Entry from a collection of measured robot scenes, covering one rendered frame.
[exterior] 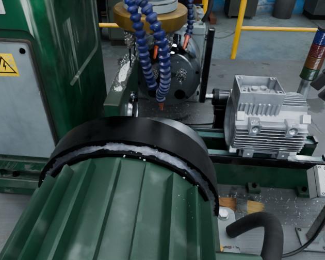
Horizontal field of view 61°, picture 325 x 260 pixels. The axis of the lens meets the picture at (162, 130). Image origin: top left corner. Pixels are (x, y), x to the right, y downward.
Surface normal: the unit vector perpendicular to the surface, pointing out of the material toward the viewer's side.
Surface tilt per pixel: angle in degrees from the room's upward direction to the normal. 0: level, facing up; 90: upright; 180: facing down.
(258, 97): 90
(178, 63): 90
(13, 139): 90
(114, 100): 0
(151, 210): 22
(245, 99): 90
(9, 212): 0
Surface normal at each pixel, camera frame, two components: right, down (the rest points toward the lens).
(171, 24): 0.52, 0.54
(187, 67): -0.07, 0.62
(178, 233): 0.67, -0.55
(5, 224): 0.03, -0.78
